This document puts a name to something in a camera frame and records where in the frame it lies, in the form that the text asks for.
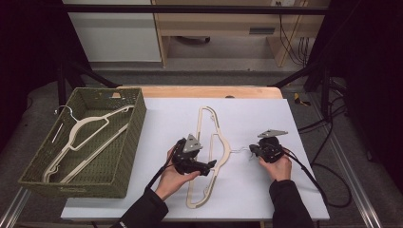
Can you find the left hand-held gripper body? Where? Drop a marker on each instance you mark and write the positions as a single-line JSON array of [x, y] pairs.
[[187, 158]]

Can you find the aluminium rail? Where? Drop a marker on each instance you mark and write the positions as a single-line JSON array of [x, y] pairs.
[[358, 190], [14, 207]]

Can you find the green woven basket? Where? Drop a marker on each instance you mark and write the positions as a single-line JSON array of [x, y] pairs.
[[104, 152]]

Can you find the black chair base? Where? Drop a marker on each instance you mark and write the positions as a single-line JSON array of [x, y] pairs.
[[193, 39]]

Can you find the person's right hand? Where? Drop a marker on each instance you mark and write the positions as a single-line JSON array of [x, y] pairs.
[[280, 169]]

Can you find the black horizontal bar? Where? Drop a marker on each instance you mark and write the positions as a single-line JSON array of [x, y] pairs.
[[190, 9]]

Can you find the person's left hand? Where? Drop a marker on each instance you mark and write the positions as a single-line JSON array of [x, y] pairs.
[[171, 182]]

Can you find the white table cover board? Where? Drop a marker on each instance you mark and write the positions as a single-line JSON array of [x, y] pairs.
[[152, 133]]

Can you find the light wooden desk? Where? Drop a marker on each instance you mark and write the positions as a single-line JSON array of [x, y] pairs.
[[215, 23]]

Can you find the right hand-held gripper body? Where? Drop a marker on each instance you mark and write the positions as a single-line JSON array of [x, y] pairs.
[[271, 150]]

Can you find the dark curtain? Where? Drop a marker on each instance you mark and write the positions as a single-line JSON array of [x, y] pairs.
[[370, 63], [28, 47]]

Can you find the beige clothes hanger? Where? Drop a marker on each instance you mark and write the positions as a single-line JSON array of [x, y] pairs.
[[92, 119], [199, 126]]

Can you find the black stand legs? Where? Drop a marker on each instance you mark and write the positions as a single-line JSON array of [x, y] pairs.
[[324, 88], [61, 85]]

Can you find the yellow and black tool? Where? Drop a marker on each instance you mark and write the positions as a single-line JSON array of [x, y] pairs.
[[297, 99]]

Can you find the white cabinet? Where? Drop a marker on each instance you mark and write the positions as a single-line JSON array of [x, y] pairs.
[[114, 38]]

